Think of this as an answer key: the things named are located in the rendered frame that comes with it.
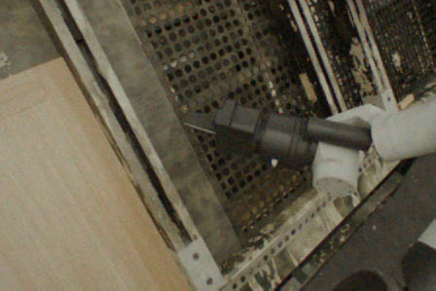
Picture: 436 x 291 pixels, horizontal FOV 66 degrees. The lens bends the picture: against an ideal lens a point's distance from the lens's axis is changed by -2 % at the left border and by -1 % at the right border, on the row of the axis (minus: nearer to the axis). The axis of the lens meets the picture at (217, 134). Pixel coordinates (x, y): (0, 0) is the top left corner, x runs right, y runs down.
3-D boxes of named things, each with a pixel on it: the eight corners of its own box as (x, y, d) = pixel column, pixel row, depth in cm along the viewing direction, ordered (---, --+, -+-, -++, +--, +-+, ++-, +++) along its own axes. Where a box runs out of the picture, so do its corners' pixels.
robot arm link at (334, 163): (288, 133, 62) (351, 148, 60) (277, 186, 57) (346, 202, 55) (300, 94, 53) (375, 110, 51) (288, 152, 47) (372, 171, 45)
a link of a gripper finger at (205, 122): (189, 111, 60) (222, 119, 59) (182, 126, 58) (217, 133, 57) (188, 105, 58) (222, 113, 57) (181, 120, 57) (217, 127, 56)
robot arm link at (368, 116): (336, 139, 61) (411, 116, 51) (331, 183, 57) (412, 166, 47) (313, 121, 59) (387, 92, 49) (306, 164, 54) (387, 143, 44)
